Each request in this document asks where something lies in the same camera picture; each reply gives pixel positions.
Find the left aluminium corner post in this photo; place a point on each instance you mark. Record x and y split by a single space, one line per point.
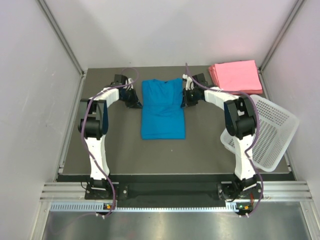
60 35

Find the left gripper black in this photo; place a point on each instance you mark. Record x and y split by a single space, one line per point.
135 102

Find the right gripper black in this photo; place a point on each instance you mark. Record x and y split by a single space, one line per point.
186 102

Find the aluminium corner post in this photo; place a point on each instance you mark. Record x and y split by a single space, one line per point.
298 5
60 35

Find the folded pink t shirt stack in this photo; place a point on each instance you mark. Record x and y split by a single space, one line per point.
237 76

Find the blue t shirt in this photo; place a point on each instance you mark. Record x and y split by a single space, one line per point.
162 117

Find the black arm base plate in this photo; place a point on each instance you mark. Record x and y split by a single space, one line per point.
180 190

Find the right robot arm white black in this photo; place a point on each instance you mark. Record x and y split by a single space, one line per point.
240 123

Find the aluminium frame rail front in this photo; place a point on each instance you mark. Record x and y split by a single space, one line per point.
275 191

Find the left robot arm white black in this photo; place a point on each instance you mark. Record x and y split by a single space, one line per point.
93 127

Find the right aluminium corner post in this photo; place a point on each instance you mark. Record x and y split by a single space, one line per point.
298 5

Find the white perforated plastic basket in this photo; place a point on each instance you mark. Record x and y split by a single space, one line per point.
277 128

